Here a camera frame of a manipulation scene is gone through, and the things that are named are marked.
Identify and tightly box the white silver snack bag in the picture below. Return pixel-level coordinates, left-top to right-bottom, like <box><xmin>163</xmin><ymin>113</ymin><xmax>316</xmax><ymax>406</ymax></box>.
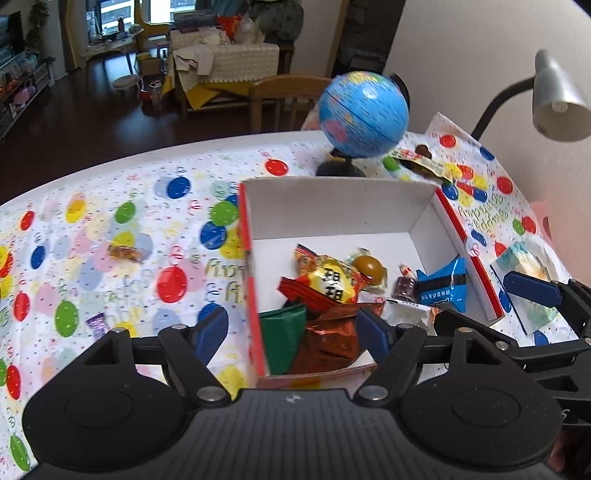
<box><xmin>358</xmin><ymin>291</ymin><xmax>439</xmax><ymax>336</ymax></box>

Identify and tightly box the blue cookie packet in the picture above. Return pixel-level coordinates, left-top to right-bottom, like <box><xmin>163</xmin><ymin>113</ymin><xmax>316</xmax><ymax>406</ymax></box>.
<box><xmin>416</xmin><ymin>256</ymin><xmax>468</xmax><ymax>313</ymax></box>

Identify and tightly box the brown foil snack bag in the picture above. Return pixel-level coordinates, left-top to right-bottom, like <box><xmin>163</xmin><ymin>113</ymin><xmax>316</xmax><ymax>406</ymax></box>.
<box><xmin>290</xmin><ymin>303</ymin><xmax>384</xmax><ymax>375</ymax></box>

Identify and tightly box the dark plum candy packet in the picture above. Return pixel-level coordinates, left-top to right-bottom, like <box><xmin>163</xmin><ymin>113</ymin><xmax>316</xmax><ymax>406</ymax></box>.
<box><xmin>392</xmin><ymin>276</ymin><xmax>419</xmax><ymax>303</ymax></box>

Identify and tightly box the green snack packet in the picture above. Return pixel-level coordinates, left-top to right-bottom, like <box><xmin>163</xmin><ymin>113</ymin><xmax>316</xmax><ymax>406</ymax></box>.
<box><xmin>259</xmin><ymin>304</ymin><xmax>307</xmax><ymax>375</ymax></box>

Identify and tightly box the red yellow chip bag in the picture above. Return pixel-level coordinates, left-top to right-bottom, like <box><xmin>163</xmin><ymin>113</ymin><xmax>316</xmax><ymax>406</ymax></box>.
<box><xmin>277</xmin><ymin>244</ymin><xmax>369</xmax><ymax>316</ymax></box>

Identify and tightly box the braised egg clear packet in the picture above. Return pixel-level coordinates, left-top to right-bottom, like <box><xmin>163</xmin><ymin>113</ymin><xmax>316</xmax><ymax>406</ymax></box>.
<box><xmin>349</xmin><ymin>248</ymin><xmax>388</xmax><ymax>290</ymax></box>

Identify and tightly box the purple candy packet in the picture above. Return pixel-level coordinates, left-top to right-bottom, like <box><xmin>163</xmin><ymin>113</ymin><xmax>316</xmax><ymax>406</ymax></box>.
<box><xmin>86</xmin><ymin>313</ymin><xmax>110</xmax><ymax>340</ymax></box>

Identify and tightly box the small orange snack packet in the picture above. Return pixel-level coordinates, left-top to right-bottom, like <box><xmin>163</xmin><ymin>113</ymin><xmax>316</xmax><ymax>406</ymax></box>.
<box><xmin>107</xmin><ymin>244</ymin><xmax>143</xmax><ymax>263</ymax></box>

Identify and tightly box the sausage stick snack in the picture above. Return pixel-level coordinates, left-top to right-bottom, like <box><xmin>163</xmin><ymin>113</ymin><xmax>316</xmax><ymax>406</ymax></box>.
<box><xmin>399</xmin><ymin>264</ymin><xmax>417</xmax><ymax>280</ymax></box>

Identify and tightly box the tissue pack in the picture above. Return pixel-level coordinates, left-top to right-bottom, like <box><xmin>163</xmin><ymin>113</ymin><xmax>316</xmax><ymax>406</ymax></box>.
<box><xmin>491</xmin><ymin>234</ymin><xmax>571</xmax><ymax>335</ymax></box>

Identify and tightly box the red cardboard box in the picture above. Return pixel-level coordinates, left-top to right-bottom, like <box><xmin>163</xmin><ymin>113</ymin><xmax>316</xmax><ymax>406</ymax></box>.
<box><xmin>238</xmin><ymin>177</ymin><xmax>504</xmax><ymax>389</ymax></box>

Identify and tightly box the yellow snack packet by globe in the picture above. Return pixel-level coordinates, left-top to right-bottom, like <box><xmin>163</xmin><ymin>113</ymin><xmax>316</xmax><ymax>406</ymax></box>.
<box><xmin>391</xmin><ymin>144</ymin><xmax>454</xmax><ymax>183</ymax></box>

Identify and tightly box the grey desk lamp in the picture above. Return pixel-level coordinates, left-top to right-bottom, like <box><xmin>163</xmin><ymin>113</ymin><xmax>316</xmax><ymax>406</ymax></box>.
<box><xmin>471</xmin><ymin>49</ymin><xmax>590</xmax><ymax>143</ymax></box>

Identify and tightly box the blue desk globe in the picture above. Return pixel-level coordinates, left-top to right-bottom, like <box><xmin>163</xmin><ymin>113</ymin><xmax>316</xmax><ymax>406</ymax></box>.
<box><xmin>317</xmin><ymin>71</ymin><xmax>410</xmax><ymax>177</ymax></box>

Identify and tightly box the wooden dining chair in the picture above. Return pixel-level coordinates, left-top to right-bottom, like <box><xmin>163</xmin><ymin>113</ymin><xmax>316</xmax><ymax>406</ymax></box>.
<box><xmin>249</xmin><ymin>74</ymin><xmax>332</xmax><ymax>134</ymax></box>

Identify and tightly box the small round stool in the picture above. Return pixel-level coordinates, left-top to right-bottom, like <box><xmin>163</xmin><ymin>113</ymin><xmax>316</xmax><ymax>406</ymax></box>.
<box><xmin>112</xmin><ymin>74</ymin><xmax>139</xmax><ymax>96</ymax></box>

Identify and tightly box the sofa with cream cover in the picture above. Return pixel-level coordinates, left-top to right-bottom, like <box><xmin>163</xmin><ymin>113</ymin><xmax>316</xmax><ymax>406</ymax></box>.
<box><xmin>162</xmin><ymin>1</ymin><xmax>304</xmax><ymax>116</ymax></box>

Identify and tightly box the coffee table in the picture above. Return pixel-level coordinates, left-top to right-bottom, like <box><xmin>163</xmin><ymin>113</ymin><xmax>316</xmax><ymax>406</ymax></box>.
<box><xmin>80</xmin><ymin>29</ymin><xmax>143</xmax><ymax>74</ymax></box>

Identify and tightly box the tv cabinet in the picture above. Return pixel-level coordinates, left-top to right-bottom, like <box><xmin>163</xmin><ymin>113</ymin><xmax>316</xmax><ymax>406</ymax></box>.
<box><xmin>1</xmin><ymin>51</ymin><xmax>52</xmax><ymax>141</ymax></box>

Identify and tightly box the window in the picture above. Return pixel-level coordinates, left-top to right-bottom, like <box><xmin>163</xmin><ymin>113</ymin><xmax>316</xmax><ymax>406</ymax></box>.
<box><xmin>85</xmin><ymin>0</ymin><xmax>195</xmax><ymax>34</ymax></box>

